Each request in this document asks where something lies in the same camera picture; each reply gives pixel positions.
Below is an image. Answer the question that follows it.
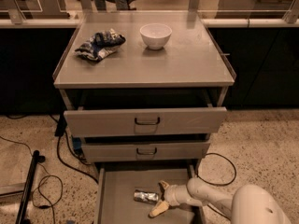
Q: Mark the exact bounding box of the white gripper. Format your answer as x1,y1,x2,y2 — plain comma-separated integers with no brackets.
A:
149,180,189,217

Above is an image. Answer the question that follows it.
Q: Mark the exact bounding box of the silver blue redbull can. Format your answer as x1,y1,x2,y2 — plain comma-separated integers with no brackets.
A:
134,189,159,204

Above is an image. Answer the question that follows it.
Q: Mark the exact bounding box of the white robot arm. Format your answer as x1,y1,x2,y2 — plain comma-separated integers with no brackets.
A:
149,177,292,224

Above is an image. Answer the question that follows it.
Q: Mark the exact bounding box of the grey bottom drawer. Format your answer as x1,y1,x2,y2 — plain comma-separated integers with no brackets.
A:
93,161,206,224

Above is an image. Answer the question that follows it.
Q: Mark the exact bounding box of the grey drawer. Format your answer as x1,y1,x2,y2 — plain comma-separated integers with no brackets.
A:
82,142,209,162
93,161,206,224
64,107,226,137

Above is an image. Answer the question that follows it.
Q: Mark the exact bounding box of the grey middle drawer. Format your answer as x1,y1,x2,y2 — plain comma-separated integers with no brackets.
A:
82,142,209,162

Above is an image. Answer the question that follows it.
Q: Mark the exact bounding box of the grey metal drawer cabinet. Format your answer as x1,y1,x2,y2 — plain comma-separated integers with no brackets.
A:
51,10,237,170

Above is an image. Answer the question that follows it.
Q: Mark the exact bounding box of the grey top drawer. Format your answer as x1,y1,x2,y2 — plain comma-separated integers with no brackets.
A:
64,107,226,137

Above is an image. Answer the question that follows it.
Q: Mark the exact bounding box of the black metal stand pole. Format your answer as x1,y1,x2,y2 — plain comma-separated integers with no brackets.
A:
15,150,45,224

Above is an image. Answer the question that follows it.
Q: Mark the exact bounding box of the white ceramic bowl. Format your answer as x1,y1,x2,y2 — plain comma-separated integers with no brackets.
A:
139,23,172,50

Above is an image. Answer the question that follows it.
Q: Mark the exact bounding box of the blue white chip bag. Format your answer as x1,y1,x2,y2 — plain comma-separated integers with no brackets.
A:
75,29,126,62

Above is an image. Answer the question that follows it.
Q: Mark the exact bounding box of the dark background desk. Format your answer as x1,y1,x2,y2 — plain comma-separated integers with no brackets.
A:
215,0,293,19

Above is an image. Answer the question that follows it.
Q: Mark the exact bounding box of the black floor cable right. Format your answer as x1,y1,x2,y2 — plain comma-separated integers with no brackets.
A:
195,152,238,217

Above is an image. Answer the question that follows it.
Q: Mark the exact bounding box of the black floor cable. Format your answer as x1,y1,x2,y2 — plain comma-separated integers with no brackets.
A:
195,152,238,217
49,114,99,185

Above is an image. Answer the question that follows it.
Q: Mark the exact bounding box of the thin black looped cable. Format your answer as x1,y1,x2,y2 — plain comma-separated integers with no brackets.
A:
0,135,64,224

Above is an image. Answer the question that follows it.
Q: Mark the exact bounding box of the black floor cable left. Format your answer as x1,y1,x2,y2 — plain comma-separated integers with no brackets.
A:
49,114,99,185

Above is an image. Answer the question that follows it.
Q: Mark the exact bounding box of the white counter rail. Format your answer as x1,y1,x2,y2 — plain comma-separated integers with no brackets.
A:
0,19,287,29

